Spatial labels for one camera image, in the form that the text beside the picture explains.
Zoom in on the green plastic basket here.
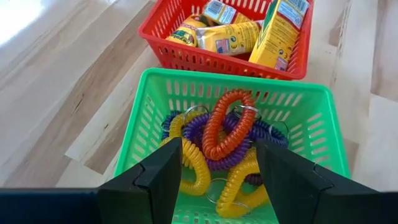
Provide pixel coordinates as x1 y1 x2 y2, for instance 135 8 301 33
113 67 351 224

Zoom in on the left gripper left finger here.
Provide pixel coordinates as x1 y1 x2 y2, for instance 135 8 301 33
98 137 183 224

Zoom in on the red spiral wrist coil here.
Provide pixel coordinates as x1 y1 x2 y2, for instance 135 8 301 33
201 89 257 161

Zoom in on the yellow crayon box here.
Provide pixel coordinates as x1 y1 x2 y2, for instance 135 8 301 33
195 20 265 56
165 14 208 47
202 0 251 26
248 0 310 72

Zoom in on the red plastic basket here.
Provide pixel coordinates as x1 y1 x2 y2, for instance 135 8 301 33
138 0 315 81

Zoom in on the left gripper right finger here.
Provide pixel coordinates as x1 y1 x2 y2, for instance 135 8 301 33
256 139 379 224

